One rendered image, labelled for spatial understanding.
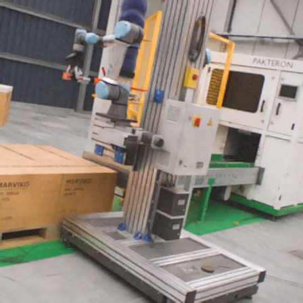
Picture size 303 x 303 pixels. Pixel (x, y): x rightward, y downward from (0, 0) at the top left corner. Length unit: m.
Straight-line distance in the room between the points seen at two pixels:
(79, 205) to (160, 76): 1.21
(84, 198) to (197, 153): 1.06
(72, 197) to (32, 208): 0.36
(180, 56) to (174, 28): 0.21
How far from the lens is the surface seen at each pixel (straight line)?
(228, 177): 4.91
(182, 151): 2.77
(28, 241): 3.29
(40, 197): 3.18
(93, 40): 3.20
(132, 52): 3.67
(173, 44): 2.98
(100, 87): 2.95
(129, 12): 3.69
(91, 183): 3.47
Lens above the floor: 1.25
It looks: 9 degrees down
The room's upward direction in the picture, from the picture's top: 11 degrees clockwise
